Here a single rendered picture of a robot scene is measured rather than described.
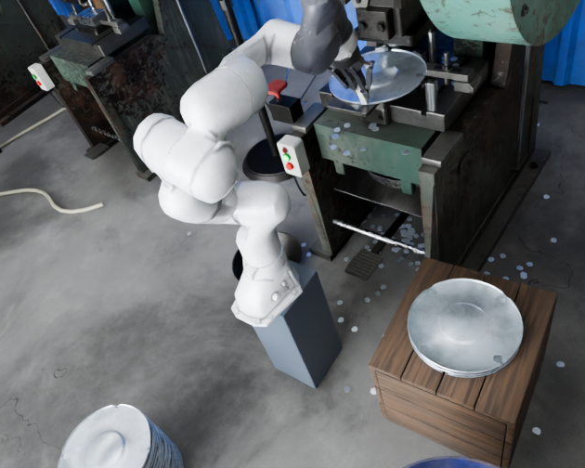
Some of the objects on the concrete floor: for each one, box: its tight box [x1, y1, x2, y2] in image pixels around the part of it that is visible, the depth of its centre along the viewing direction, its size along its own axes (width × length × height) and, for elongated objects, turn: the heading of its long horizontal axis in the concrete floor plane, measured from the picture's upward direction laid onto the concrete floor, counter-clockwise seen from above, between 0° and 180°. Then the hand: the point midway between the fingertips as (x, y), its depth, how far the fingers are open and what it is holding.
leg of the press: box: [418, 42, 551, 272], centre depth 173 cm, size 92×12×90 cm, turn 155°
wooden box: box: [369, 257, 557, 468], centre depth 150 cm, size 40×38×35 cm
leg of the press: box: [290, 42, 378, 262], centre depth 202 cm, size 92×12×90 cm, turn 155°
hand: (362, 93), depth 141 cm, fingers closed
